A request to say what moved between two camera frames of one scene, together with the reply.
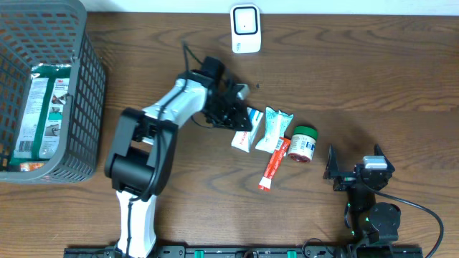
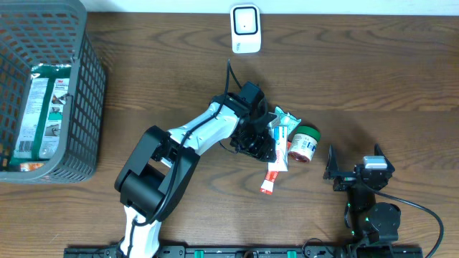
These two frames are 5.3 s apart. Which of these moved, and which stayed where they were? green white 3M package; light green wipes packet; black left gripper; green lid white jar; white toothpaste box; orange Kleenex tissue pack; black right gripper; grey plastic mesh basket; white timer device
Moved: light green wipes packet; black left gripper; white toothpaste box
Stayed: green lid white jar; orange Kleenex tissue pack; green white 3M package; black right gripper; white timer device; grey plastic mesh basket
